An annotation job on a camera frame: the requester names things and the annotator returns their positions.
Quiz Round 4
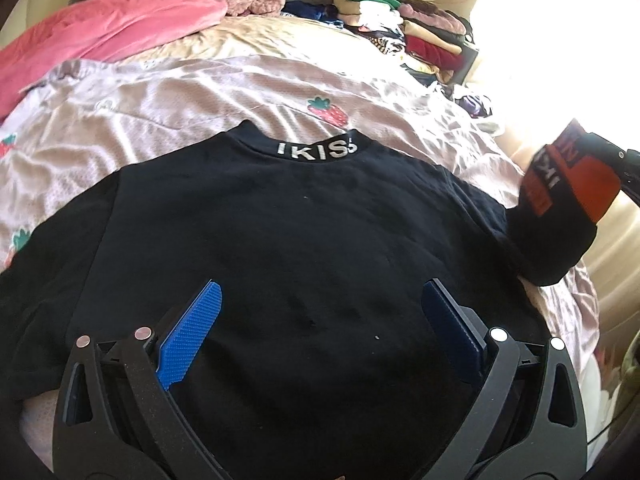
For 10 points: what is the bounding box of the dark blue crumpled garment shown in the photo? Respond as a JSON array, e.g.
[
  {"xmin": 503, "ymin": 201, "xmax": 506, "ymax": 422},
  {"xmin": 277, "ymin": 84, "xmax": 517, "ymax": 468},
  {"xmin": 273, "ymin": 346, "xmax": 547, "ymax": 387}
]
[{"xmin": 282, "ymin": 0, "xmax": 344, "ymax": 28}]

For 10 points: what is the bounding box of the stack of folded clothes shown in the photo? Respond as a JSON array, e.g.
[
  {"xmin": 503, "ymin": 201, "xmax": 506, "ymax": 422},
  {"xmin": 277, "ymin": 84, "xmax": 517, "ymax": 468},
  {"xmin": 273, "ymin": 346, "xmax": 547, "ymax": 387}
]
[{"xmin": 333, "ymin": 0, "xmax": 478, "ymax": 84}]

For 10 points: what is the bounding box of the cream bed sheet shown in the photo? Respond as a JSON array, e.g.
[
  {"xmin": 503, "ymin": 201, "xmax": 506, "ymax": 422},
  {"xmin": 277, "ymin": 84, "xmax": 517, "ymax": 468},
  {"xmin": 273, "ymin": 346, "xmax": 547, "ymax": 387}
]
[{"xmin": 125, "ymin": 15, "xmax": 405, "ymax": 80}]

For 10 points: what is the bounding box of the bright pink blanket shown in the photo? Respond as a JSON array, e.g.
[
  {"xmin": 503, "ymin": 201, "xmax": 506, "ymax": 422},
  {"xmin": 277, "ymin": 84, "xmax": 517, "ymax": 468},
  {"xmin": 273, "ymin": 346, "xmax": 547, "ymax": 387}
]
[{"xmin": 1, "ymin": 0, "xmax": 228, "ymax": 118}]

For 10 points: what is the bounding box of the pink strawberry print quilt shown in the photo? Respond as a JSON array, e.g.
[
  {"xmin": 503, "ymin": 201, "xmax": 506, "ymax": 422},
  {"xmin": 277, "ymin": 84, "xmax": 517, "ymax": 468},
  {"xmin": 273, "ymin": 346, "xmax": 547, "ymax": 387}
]
[{"xmin": 0, "ymin": 54, "xmax": 601, "ymax": 470}]

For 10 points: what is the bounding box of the black IKISS sweater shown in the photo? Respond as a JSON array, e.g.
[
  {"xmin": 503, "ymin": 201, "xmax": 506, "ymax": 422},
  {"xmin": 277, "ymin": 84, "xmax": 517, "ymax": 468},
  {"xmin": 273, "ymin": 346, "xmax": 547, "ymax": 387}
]
[{"xmin": 1, "ymin": 122, "xmax": 620, "ymax": 479}]

